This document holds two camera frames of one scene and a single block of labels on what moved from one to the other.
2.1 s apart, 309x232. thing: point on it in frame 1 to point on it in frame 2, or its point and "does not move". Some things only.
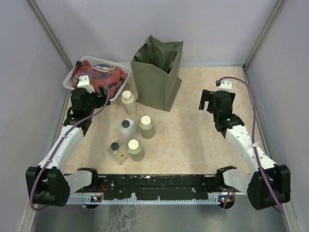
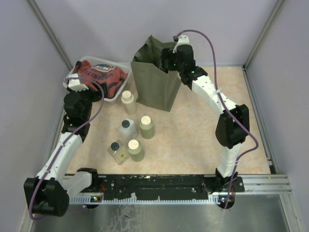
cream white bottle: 130,106 does not move
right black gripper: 206,95 to 167,54
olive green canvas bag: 156,68 does not move
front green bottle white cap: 135,150 does not move
